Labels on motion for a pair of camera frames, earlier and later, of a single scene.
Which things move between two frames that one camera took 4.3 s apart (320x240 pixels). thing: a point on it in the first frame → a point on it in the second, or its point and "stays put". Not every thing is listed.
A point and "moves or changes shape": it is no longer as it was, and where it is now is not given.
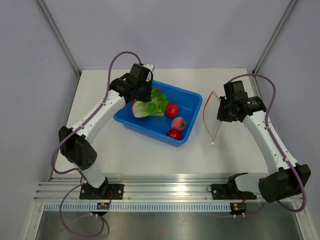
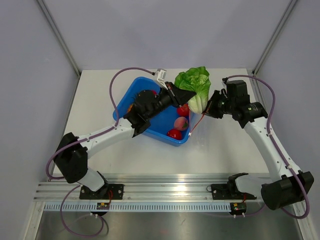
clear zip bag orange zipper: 211,109 → 191,131
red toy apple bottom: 175,133 stays put
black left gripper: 147,97 → 181,97
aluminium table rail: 141,188 stays put
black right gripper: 221,115 stays put
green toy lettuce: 157,106 moves or changes shape
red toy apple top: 172,110 → 183,110
